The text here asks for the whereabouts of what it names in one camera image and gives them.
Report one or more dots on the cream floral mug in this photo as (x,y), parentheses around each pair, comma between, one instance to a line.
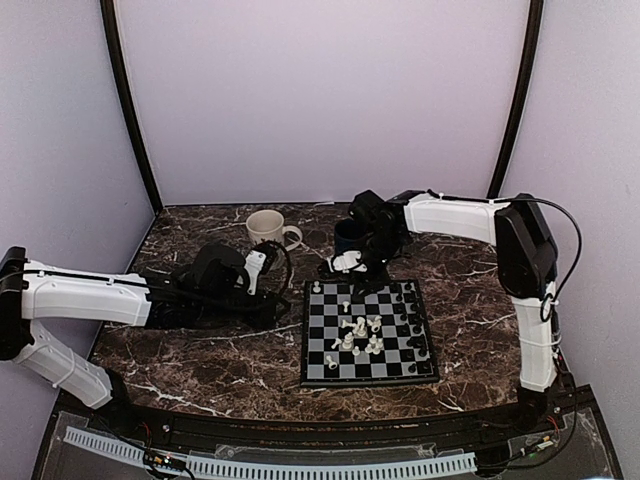
(269,225)

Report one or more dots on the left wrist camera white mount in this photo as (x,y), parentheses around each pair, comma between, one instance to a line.
(260,260)

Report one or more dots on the white perforated cable duct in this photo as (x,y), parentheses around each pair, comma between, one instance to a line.
(251,463)

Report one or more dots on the black front rail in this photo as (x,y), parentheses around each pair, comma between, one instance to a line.
(257,413)

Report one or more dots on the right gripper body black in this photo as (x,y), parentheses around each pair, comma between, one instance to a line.
(384,247)

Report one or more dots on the dark blue mug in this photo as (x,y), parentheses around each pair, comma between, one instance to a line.
(350,235)

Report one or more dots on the right black frame post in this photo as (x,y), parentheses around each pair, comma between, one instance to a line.
(520,94)

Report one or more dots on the white pawn near front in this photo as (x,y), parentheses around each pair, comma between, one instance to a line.
(332,364)

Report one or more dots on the black frame post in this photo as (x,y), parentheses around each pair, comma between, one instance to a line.
(520,94)
(128,109)

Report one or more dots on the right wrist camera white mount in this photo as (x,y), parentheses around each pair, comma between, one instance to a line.
(347,262)

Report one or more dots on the left black frame post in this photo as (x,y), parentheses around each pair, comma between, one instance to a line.
(128,109)

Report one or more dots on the black silver chess board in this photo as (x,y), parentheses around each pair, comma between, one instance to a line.
(383,341)

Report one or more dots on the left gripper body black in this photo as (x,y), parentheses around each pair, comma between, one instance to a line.
(257,318)

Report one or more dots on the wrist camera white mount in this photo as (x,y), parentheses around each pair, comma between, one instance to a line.
(347,262)
(260,260)

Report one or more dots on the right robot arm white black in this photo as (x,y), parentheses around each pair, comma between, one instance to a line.
(527,257)

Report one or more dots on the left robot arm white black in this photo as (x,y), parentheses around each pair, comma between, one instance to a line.
(220,280)

